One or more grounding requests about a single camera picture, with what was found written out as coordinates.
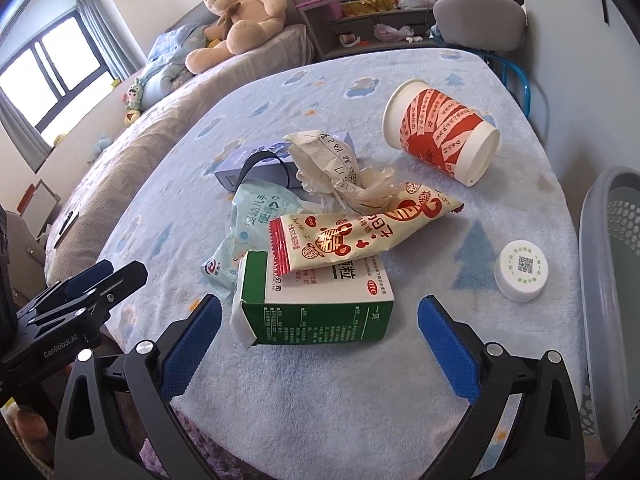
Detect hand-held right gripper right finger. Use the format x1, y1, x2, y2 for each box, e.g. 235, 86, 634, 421
417, 295, 586, 480

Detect green medicine box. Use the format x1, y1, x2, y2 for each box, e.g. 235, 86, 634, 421
230, 250, 396, 351

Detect white round lid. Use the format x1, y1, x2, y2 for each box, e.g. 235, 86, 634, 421
494, 240, 548, 303

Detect red white paper cup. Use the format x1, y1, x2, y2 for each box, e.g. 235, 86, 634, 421
382, 79, 501, 188

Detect yellow snack packets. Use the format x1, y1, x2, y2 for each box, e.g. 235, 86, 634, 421
340, 0, 401, 17

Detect pink box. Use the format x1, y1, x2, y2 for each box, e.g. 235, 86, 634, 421
295, 0, 346, 21

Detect cream red snack wrapper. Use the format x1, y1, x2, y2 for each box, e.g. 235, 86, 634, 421
268, 183, 465, 291

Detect black band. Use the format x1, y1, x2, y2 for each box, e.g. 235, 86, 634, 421
235, 151, 293, 196

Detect blue child chair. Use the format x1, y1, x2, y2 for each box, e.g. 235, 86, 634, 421
470, 50, 533, 116

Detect pale purple carton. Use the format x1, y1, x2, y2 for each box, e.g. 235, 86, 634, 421
214, 131, 353, 193

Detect blue pillow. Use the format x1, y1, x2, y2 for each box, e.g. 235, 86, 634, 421
137, 22, 221, 111

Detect white paper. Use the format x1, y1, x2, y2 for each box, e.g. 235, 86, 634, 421
283, 130, 406, 216

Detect bed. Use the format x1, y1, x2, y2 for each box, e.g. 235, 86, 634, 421
45, 0, 316, 286

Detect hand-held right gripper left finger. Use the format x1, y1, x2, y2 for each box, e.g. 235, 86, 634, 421
54, 294, 223, 480

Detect grey chair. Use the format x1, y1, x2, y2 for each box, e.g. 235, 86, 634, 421
432, 0, 528, 53

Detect green plush toy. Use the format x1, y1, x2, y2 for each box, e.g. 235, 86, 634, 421
122, 77, 146, 126

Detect person's left hand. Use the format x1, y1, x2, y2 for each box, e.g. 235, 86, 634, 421
12, 406, 51, 446

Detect white plastic bag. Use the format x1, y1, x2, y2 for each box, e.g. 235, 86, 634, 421
374, 23, 426, 43

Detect light blue wipes packet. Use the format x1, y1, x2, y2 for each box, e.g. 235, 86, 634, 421
201, 182, 321, 303

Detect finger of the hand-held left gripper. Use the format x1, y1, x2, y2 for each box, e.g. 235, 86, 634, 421
20, 260, 149, 336
37, 259, 121, 306

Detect beige teddy bear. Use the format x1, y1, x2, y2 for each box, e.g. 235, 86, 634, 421
185, 0, 288, 75

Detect grey curtain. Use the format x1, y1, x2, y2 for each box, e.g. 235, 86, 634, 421
75, 0, 146, 76

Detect purple fuzzy clothing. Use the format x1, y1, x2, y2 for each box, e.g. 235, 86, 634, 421
140, 405, 281, 480

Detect window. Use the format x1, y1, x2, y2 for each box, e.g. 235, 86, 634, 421
0, 10, 113, 141

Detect grey shelf unit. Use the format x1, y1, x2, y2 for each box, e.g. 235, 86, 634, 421
295, 0, 461, 61

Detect grey plastic basket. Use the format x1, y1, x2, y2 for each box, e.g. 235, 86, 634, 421
577, 166, 640, 456

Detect white board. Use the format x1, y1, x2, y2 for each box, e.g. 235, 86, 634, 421
15, 180, 61, 236

